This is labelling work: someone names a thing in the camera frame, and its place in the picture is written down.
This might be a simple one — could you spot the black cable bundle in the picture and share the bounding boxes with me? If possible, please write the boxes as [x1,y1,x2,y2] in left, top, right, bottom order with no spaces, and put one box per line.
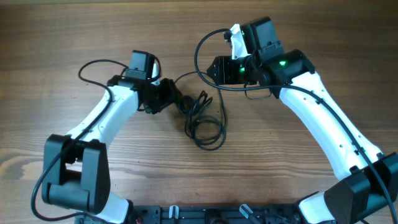
[175,90,228,152]

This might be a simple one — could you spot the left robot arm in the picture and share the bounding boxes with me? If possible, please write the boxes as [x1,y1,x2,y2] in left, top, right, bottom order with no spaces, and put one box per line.
[30,50,179,223]

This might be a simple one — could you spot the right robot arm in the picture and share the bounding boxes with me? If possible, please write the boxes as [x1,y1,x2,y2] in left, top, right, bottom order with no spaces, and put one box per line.
[203,17,397,223]

